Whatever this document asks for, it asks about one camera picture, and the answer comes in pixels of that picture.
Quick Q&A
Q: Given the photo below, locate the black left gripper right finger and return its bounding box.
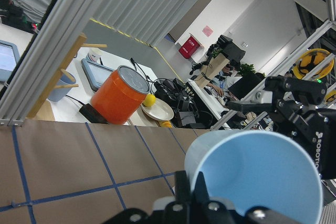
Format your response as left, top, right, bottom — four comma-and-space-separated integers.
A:
193, 172, 209, 205

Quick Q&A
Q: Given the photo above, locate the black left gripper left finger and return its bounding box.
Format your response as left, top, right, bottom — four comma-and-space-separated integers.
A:
174, 170, 191, 204

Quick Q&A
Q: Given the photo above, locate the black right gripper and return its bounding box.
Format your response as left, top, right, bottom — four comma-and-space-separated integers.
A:
226, 76, 335, 179

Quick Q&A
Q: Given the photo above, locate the light blue plastic cup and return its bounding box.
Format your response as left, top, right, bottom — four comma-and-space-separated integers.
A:
184, 130, 323, 223

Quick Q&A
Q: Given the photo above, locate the white paper cup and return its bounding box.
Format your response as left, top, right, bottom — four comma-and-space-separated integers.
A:
88, 48, 102, 62

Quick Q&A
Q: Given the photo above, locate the orange yellow toy stack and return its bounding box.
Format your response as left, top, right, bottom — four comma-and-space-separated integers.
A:
159, 121, 172, 128

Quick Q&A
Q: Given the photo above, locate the yellow hard hat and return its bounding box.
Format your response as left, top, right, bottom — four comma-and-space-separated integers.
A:
292, 48, 334, 79

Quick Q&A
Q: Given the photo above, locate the red box on floor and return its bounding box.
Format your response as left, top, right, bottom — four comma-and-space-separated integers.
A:
179, 33, 203, 59

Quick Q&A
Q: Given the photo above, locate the beige round plate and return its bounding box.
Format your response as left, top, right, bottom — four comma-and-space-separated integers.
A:
141, 99, 174, 121

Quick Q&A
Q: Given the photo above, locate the yellow lemon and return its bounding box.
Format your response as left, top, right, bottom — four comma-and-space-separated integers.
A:
142, 93, 156, 107

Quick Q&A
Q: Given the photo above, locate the orange bucket with lid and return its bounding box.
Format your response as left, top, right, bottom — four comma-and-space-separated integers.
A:
91, 65, 150, 124

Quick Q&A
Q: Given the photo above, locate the black power adapter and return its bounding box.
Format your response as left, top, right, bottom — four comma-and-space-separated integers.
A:
79, 103, 109, 124

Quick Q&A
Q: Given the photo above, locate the small blue mug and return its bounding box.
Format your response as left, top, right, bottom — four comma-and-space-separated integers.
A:
48, 70, 76, 102

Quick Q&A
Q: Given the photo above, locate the wooden mug tree stand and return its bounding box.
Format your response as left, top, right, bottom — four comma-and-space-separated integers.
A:
26, 33, 107, 121

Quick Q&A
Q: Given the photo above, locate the blue teach pendant tablet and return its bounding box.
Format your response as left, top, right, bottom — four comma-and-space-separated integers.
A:
0, 40, 20, 82

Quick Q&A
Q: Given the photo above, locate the aluminium frame post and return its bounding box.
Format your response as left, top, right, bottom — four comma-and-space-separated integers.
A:
1, 0, 102, 126

